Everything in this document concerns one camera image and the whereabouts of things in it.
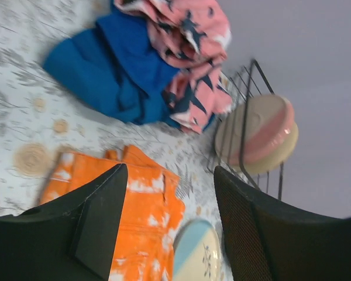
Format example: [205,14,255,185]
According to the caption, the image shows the black wire dish rack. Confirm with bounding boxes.
[207,59,294,200]

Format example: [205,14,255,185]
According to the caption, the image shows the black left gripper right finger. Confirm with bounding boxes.
[214,166,351,280]

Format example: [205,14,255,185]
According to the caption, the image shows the pink navy patterned cloth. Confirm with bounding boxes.
[112,1,232,133]

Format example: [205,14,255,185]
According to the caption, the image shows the brown rimmed cream plate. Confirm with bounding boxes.
[244,123,299,174]

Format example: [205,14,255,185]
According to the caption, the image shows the blue and cream plate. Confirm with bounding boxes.
[173,220,221,281]

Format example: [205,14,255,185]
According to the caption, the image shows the pink plate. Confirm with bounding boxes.
[215,94,295,166]

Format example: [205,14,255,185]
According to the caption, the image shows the floral table mat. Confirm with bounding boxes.
[0,0,235,281]

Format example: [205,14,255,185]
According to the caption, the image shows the orange tie-dye folded shorts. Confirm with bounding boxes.
[40,145,185,280]

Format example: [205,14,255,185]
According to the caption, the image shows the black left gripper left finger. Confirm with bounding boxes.
[0,164,128,280]

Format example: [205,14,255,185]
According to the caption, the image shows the blue cloth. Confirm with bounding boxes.
[43,1,182,128]

